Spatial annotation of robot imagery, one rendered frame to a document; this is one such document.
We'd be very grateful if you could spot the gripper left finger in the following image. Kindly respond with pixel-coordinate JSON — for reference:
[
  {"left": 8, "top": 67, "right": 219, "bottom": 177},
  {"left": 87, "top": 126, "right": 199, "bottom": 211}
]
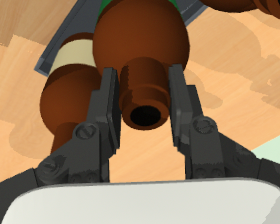
[{"left": 0, "top": 67, "right": 122, "bottom": 224}]

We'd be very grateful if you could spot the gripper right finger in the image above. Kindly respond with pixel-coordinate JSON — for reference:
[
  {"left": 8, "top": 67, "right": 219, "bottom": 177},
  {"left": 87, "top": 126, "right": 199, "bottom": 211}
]
[{"left": 168, "top": 64, "right": 280, "bottom": 187}]

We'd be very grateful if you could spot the dark grey tray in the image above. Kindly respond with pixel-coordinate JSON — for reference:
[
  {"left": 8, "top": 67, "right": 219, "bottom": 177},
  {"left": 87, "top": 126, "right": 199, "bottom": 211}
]
[{"left": 33, "top": 0, "right": 208, "bottom": 78}]

